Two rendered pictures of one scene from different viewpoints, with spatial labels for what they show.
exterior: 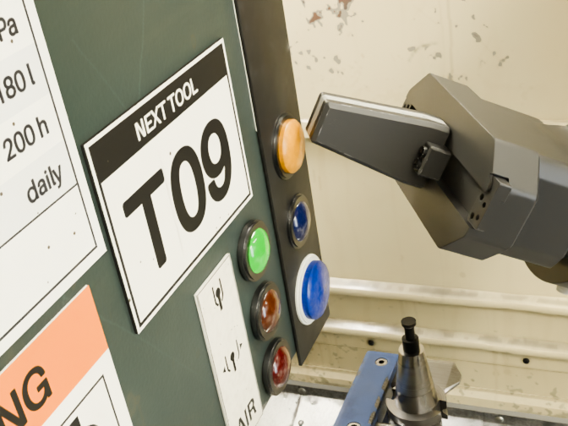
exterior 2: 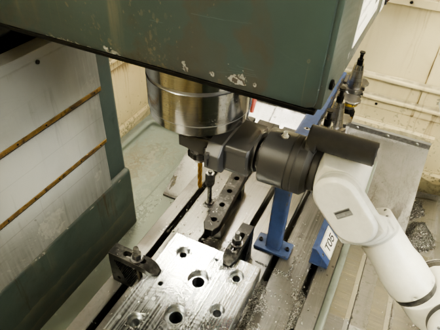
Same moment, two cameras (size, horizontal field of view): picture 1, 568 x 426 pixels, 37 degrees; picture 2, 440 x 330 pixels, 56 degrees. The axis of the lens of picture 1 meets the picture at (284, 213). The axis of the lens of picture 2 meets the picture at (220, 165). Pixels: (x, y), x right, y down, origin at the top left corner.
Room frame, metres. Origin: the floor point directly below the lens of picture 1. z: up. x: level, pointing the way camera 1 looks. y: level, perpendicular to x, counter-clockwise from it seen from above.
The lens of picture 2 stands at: (-0.37, 0.29, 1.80)
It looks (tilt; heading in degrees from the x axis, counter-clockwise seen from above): 40 degrees down; 359
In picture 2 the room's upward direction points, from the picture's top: 3 degrees clockwise
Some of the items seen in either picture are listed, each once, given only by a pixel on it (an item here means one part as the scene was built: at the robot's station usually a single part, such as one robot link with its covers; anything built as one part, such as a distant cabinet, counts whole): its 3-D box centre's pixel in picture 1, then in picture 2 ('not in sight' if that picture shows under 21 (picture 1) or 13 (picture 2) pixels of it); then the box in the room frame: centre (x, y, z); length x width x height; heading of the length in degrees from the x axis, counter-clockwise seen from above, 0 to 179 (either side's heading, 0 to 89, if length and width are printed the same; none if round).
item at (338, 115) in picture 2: not in sight; (336, 112); (0.48, -0.01, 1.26); 0.04 x 0.04 x 0.07
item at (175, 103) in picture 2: not in sight; (200, 74); (0.18, 0.31, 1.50); 0.16 x 0.16 x 0.12
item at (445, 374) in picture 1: (428, 375); (356, 81); (0.72, -0.13, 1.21); 0.07 x 0.05 x 0.01; 64
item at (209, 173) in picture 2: not in sight; (209, 187); (0.51, 0.29, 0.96); 0.03 x 0.03 x 0.13
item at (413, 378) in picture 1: (413, 374); (356, 74); (0.67, -0.10, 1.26); 0.04 x 0.04 x 0.07
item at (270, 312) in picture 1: (268, 310); not in sight; (0.31, 0.01, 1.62); 0.02 x 0.01 x 0.02; 154
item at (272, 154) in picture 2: not in sight; (255, 149); (0.14, 0.22, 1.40); 0.13 x 0.12 x 0.10; 154
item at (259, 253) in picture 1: (256, 250); not in sight; (0.31, 0.01, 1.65); 0.02 x 0.01 x 0.02; 154
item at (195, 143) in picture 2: not in sight; (195, 145); (0.15, 0.32, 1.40); 0.06 x 0.02 x 0.03; 64
